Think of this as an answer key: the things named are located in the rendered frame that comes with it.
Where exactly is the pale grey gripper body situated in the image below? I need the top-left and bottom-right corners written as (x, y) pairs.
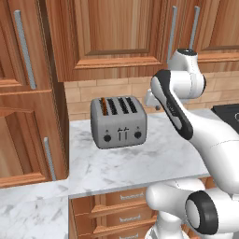
top-left (143, 88), bottom-right (163, 111)

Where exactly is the grey four-slot toaster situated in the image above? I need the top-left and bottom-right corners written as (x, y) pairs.
top-left (90, 95), bottom-right (148, 150)

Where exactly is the brown bread slice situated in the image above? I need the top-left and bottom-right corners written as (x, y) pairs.
top-left (99, 97), bottom-right (109, 117)

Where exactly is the wide wooden cupboard door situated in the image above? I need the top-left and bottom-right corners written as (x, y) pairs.
top-left (46, 0), bottom-right (179, 82)

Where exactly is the black hob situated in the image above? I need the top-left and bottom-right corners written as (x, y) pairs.
top-left (211, 104), bottom-right (239, 135)

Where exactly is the wooden drawer front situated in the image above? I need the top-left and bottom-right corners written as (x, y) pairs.
top-left (105, 207), bottom-right (157, 228)
top-left (105, 186), bottom-right (149, 209)
top-left (107, 226), bottom-right (151, 239)

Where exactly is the tall wooden cupboard door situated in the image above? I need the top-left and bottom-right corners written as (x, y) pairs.
top-left (0, 0), bottom-right (53, 95)
top-left (0, 90), bottom-right (70, 190)

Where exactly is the grey cupboard door handle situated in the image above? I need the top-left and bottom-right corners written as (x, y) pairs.
top-left (167, 5), bottom-right (178, 63)
top-left (188, 5), bottom-right (201, 50)

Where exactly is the long grey cupboard handle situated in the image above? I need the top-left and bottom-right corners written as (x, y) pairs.
top-left (43, 136), bottom-right (58, 182)
top-left (13, 9), bottom-right (38, 91)

